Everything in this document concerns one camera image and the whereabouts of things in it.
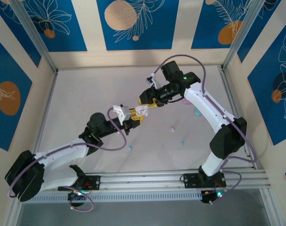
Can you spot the pink earbud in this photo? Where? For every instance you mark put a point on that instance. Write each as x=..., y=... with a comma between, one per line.
x=172, y=129

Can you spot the aluminium frame post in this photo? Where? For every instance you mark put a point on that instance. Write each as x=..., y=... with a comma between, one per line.
x=241, y=35
x=35, y=35

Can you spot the white earbud charging case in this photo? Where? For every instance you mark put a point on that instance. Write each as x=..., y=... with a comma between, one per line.
x=141, y=109

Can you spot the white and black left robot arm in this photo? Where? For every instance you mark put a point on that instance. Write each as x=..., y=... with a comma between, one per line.
x=63, y=153

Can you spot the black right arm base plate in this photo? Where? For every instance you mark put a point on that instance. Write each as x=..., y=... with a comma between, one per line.
x=190, y=180

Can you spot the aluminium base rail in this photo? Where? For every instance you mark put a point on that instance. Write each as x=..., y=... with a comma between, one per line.
x=145, y=181

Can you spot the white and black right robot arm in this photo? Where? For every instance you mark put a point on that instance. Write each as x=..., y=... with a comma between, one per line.
x=204, y=106

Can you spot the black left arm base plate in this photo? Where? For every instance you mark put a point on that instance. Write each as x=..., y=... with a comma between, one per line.
x=96, y=182

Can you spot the aluminium side rail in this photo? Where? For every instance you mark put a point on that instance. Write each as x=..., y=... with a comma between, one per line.
x=47, y=106
x=231, y=94

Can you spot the black controller box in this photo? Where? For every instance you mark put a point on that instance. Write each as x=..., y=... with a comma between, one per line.
x=207, y=197
x=73, y=199

